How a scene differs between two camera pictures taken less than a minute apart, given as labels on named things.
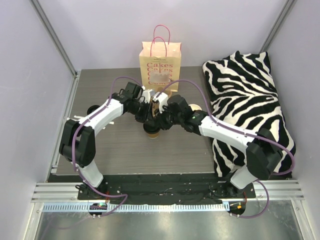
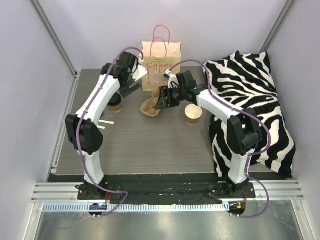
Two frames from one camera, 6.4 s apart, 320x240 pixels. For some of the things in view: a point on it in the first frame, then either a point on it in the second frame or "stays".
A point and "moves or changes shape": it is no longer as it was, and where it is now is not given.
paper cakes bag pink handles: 160,63 stays
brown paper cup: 153,136 moves or changes shape
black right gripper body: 162,118 -> 165,96
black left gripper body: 145,114 -> 129,88
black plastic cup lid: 151,128 moves or changes shape
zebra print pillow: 240,92 stays
